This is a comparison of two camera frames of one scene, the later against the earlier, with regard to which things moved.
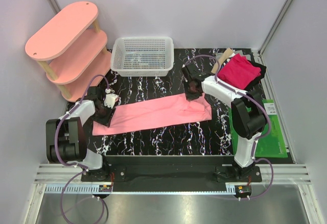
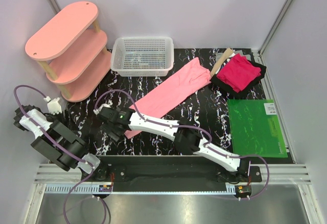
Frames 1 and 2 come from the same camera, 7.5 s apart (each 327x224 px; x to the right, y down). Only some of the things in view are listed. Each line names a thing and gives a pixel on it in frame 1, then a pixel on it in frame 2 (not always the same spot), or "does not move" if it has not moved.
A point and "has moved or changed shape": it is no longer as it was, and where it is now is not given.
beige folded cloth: x=225 y=54 does not move
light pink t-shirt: x=144 y=115 has moved or changed shape
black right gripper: x=189 y=96 → x=108 y=129
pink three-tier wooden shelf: x=70 y=50 does not move
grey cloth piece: x=218 y=55 does not move
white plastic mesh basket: x=142 y=56 does not move
